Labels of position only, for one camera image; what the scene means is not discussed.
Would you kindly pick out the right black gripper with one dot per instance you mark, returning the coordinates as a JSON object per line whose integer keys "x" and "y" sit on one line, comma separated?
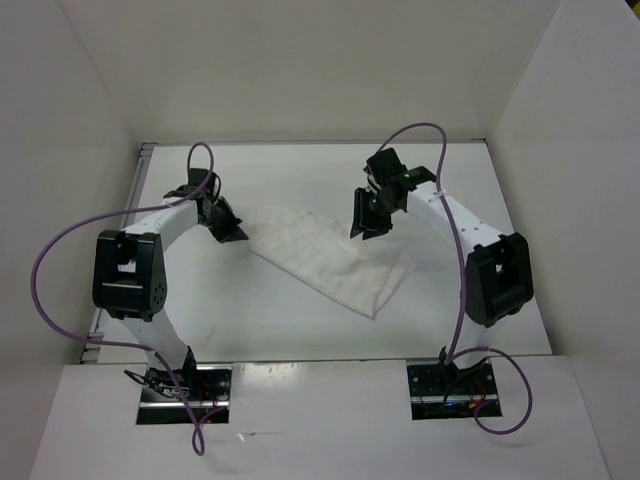
{"x": 362, "y": 217}

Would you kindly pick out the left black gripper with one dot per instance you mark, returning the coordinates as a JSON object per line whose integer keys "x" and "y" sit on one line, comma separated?
{"x": 231, "y": 230}

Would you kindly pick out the white pleated skirt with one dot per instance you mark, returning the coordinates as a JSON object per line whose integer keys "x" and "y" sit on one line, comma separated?
{"x": 318, "y": 252}

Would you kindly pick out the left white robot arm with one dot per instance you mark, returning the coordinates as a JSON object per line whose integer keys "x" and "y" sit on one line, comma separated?
{"x": 130, "y": 281}

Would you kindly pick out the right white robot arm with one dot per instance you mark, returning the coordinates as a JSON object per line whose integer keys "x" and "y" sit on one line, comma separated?
{"x": 496, "y": 268}

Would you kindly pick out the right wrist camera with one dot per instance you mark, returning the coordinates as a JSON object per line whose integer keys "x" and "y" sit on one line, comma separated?
{"x": 417, "y": 176}

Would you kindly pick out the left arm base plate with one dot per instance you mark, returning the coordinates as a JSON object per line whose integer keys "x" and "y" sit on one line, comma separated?
{"x": 209, "y": 398}

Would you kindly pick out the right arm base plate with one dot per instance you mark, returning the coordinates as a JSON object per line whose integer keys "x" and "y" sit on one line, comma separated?
{"x": 433, "y": 398}

